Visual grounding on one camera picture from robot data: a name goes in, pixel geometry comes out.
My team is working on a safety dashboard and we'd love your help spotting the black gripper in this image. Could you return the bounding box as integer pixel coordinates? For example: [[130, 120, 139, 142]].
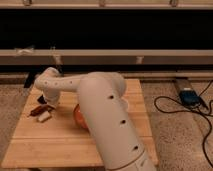
[[30, 95, 53, 116]]

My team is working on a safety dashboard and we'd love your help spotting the white eraser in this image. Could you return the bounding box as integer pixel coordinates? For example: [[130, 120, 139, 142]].
[[37, 111, 51, 123]]

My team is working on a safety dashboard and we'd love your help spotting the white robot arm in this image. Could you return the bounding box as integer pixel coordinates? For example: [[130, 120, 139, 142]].
[[34, 67, 157, 171]]

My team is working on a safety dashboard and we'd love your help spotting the orange round object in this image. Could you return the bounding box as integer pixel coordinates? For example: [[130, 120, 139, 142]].
[[73, 105, 88, 130]]

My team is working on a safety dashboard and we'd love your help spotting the wooden table board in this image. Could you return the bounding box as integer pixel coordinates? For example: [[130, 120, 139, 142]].
[[1, 78, 159, 169]]

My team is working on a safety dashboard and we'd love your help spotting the blue power adapter box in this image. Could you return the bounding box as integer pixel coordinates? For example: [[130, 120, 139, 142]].
[[179, 90, 200, 106]]

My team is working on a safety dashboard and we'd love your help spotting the black cable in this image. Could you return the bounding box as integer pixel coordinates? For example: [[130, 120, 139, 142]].
[[153, 79, 213, 169]]

